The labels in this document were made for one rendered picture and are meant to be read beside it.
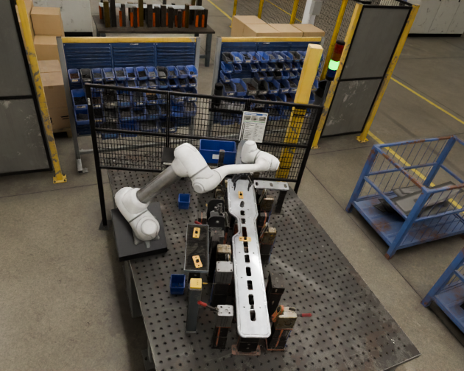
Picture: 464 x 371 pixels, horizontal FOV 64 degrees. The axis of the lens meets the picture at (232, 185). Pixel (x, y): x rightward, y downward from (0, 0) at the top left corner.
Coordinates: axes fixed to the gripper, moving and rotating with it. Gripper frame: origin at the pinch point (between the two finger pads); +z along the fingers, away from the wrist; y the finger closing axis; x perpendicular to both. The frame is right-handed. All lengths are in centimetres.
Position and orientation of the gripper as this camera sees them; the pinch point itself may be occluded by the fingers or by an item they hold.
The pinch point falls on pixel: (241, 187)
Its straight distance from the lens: 286.6
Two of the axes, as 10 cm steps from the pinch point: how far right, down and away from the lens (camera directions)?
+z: -1.4, 7.7, 6.2
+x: -0.5, -6.3, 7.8
